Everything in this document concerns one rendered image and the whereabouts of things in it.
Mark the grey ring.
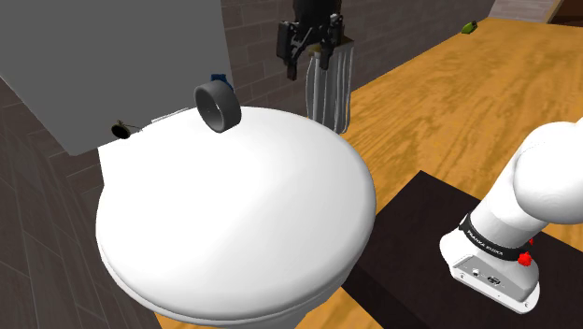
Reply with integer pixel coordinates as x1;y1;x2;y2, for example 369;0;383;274
192;80;243;135

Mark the grey ribbed bin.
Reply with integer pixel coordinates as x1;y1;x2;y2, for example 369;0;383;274
305;37;356;136

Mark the small black round object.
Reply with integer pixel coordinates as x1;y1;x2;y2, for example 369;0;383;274
110;120;143;140

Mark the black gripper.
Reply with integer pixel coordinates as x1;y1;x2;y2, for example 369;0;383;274
276;0;347;82

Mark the small blue object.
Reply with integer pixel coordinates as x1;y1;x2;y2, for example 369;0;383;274
209;72;235;93

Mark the dark robot stand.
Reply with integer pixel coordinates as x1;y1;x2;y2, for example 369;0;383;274
341;169;583;329

